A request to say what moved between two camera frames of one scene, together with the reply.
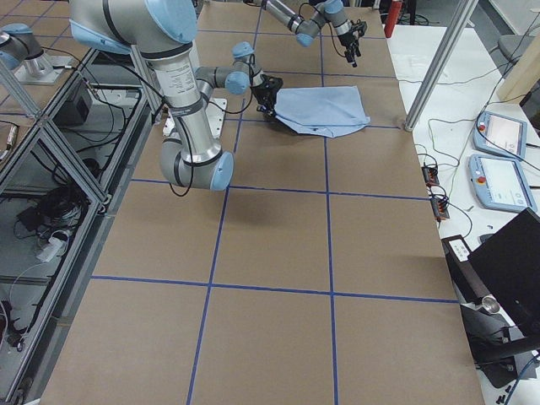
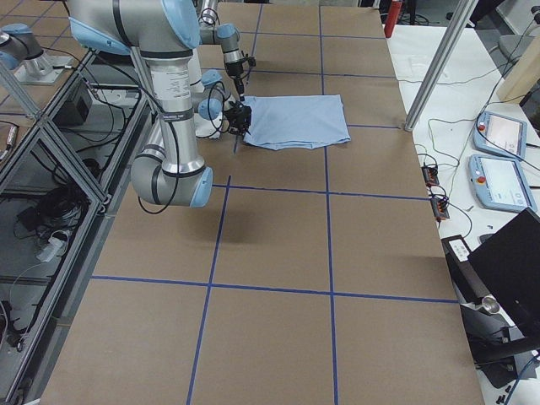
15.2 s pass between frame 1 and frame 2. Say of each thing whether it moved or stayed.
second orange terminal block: stayed
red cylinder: stayed
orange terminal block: stayed
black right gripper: moved
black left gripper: moved
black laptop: stayed
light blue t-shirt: moved
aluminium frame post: stayed
